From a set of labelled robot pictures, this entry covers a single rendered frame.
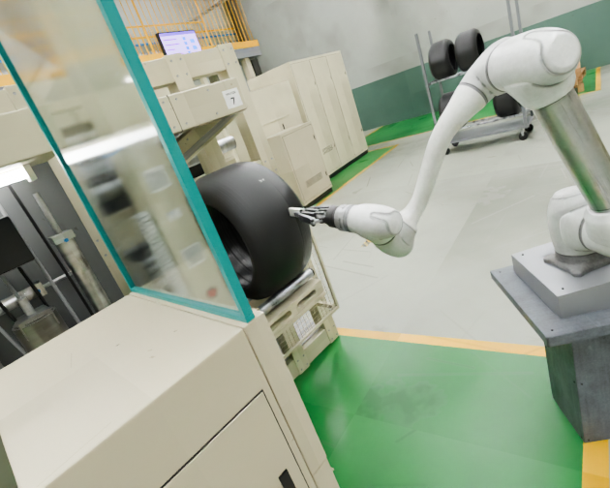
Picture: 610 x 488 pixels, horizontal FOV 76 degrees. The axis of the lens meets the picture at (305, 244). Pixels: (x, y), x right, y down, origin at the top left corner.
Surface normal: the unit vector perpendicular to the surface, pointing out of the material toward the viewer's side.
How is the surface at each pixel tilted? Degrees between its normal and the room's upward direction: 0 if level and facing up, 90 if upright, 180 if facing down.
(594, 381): 90
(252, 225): 76
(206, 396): 90
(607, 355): 90
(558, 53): 82
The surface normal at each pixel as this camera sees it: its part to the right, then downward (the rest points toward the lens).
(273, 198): 0.47, -0.39
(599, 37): -0.54, 0.46
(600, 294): -0.07, 0.36
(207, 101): 0.69, 0.01
